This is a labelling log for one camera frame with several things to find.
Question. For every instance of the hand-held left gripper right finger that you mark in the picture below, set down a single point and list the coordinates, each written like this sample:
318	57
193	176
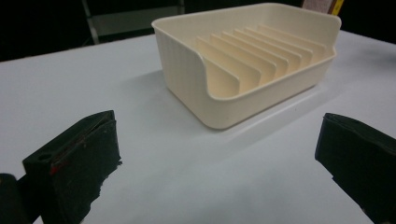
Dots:
361	158

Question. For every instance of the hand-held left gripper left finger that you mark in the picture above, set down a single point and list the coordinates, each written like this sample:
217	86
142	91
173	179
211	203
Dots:
79	168

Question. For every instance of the cream plastic divider rack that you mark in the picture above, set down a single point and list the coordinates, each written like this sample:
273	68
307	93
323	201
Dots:
193	81

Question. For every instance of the metal stand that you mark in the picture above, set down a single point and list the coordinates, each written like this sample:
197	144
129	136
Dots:
130	21

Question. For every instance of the brown and yellow object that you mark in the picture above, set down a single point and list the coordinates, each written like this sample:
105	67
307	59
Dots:
323	5

